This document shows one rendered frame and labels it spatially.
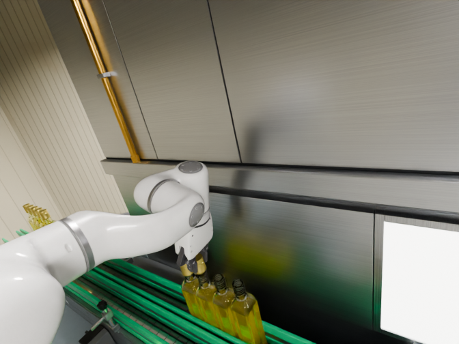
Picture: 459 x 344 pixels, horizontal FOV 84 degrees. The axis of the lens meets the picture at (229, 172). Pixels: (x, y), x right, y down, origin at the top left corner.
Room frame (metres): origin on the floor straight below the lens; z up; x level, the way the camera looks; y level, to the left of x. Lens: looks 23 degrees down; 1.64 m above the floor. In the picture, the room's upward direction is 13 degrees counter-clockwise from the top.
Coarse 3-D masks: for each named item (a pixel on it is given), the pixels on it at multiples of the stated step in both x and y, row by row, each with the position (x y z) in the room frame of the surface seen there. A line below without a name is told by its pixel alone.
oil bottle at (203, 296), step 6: (210, 282) 0.55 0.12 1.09; (198, 288) 0.54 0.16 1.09; (210, 288) 0.53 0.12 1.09; (198, 294) 0.53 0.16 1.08; (204, 294) 0.52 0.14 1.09; (210, 294) 0.52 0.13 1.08; (198, 300) 0.53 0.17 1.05; (204, 300) 0.52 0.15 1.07; (210, 300) 0.51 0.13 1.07; (204, 306) 0.52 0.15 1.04; (210, 306) 0.51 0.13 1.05; (204, 312) 0.53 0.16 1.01; (210, 312) 0.51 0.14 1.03; (204, 318) 0.53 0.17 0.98; (210, 318) 0.52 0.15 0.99; (216, 318) 0.51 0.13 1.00; (210, 324) 0.52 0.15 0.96; (216, 324) 0.51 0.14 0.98
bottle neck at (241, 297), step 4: (236, 280) 0.49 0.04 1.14; (240, 280) 0.48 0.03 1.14; (232, 284) 0.48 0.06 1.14; (236, 284) 0.49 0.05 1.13; (240, 284) 0.49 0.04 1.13; (244, 284) 0.48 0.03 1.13; (236, 288) 0.46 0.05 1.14; (240, 288) 0.47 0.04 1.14; (244, 288) 0.47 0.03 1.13; (236, 292) 0.47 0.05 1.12; (240, 292) 0.46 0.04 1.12; (244, 292) 0.47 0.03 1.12; (236, 296) 0.47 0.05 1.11; (240, 296) 0.46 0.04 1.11; (244, 296) 0.47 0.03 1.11; (240, 300) 0.46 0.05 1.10
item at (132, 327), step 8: (72, 288) 0.86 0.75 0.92; (80, 288) 0.80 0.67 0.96; (80, 296) 0.82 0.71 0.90; (88, 296) 0.76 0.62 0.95; (96, 304) 0.74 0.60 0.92; (120, 320) 0.65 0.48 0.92; (128, 320) 0.60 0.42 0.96; (128, 328) 0.62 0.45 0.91; (136, 328) 0.58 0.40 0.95; (144, 328) 0.56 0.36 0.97; (144, 336) 0.57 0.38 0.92; (152, 336) 0.52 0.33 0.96
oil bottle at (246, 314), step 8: (248, 296) 0.48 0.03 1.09; (232, 304) 0.47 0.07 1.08; (240, 304) 0.46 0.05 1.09; (248, 304) 0.46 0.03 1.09; (256, 304) 0.47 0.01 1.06; (232, 312) 0.47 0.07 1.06; (240, 312) 0.45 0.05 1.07; (248, 312) 0.45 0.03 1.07; (256, 312) 0.47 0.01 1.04; (240, 320) 0.45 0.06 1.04; (248, 320) 0.44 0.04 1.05; (256, 320) 0.46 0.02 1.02; (240, 328) 0.46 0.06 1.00; (248, 328) 0.44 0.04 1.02; (256, 328) 0.46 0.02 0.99; (240, 336) 0.47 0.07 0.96; (248, 336) 0.45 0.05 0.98; (256, 336) 0.45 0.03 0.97; (264, 336) 0.48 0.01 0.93
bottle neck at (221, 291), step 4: (216, 276) 0.52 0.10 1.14; (220, 276) 0.52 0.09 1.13; (216, 280) 0.52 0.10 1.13; (220, 280) 0.50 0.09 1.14; (224, 280) 0.51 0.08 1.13; (216, 284) 0.50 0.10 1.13; (220, 284) 0.50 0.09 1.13; (224, 284) 0.50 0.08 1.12; (216, 288) 0.50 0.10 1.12; (220, 288) 0.50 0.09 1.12; (224, 288) 0.50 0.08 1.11; (220, 292) 0.50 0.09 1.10; (224, 292) 0.50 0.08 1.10
